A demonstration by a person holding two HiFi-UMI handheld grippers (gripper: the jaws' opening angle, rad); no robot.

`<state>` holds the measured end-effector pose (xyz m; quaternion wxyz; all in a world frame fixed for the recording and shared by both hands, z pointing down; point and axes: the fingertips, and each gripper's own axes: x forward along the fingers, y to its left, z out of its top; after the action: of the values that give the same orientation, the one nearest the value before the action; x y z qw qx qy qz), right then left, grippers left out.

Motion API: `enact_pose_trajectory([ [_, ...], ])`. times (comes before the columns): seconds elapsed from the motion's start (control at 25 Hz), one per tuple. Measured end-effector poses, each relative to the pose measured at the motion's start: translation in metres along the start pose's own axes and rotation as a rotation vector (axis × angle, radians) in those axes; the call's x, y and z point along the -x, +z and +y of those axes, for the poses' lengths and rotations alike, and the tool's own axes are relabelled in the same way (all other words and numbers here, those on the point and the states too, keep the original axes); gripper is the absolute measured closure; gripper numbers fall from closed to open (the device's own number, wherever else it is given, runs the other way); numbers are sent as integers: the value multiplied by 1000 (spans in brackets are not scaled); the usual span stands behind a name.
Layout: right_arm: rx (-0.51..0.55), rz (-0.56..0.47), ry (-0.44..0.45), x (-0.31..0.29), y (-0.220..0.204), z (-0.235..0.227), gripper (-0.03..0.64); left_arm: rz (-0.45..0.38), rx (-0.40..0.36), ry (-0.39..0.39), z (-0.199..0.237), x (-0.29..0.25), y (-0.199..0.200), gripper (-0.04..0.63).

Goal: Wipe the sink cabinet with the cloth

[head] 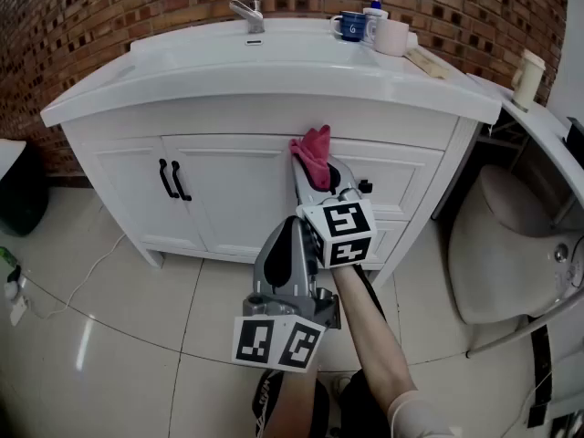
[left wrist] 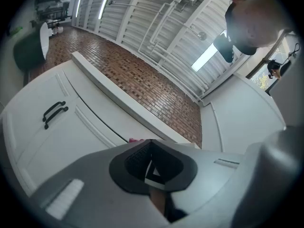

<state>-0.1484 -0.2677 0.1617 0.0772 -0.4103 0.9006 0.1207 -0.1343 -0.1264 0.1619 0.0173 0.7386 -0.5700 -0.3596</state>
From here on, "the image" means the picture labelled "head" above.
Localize white metal tube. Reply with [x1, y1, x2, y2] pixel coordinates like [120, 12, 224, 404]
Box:
[464, 285, 584, 360]

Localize person's black shorts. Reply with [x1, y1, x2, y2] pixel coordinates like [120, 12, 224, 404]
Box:
[253, 367, 393, 438]

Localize pink cloth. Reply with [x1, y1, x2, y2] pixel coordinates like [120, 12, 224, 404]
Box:
[288, 124, 333, 191]

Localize blue mug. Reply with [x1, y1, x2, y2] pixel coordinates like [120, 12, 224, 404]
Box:
[328, 10, 369, 43]

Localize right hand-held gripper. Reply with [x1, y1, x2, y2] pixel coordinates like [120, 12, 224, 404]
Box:
[291, 155, 379, 269]

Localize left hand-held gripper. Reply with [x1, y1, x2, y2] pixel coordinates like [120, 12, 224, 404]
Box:
[231, 216, 342, 374]

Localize pale pink cup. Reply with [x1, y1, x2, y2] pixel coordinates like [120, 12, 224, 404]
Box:
[373, 18, 411, 57]

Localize white power strip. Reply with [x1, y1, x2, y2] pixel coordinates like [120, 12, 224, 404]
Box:
[8, 295, 32, 328]

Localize chrome faucet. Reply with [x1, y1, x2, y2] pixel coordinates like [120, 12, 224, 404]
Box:
[203, 0, 266, 35]

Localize white vanity cabinet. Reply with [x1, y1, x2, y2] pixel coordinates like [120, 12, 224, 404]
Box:
[61, 93, 480, 291]

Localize beige wooden box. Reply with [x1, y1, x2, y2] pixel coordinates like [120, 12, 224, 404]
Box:
[404, 47, 451, 80]

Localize dark bin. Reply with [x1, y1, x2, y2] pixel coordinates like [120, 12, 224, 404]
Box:
[0, 152, 49, 237]

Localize white curved table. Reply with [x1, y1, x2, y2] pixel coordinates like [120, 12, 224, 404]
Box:
[464, 73, 584, 191]

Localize large white drawer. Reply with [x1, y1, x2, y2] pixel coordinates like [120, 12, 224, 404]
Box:
[291, 137, 446, 221]

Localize person's left forearm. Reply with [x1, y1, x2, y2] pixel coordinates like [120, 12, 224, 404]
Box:
[276, 370, 319, 438]

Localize small white drawer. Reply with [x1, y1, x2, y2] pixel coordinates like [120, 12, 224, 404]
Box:
[364, 219, 412, 264]

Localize white cable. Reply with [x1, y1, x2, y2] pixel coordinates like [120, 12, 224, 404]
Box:
[501, 371, 548, 438]
[26, 233, 127, 319]

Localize white sink basin top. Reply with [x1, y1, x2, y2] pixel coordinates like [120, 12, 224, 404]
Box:
[39, 16, 503, 130]

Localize white cabinet door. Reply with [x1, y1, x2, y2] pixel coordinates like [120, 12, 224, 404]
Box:
[162, 134, 302, 259]
[84, 137, 211, 253]

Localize beige toilet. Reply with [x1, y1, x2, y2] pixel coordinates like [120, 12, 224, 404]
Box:
[446, 164, 584, 326]

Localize white pump soap bottle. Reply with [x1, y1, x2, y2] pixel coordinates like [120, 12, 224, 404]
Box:
[362, 0, 390, 47]

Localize black door handle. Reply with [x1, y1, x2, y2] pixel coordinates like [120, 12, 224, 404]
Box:
[158, 158, 180, 199]
[169, 161, 193, 203]

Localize black box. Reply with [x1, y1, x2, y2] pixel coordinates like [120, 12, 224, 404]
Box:
[565, 116, 584, 159]

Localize person's right forearm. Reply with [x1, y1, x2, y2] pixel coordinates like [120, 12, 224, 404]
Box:
[330, 262, 462, 438]

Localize cream lidded cup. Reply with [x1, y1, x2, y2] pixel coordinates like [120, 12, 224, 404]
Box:
[510, 47, 547, 112]

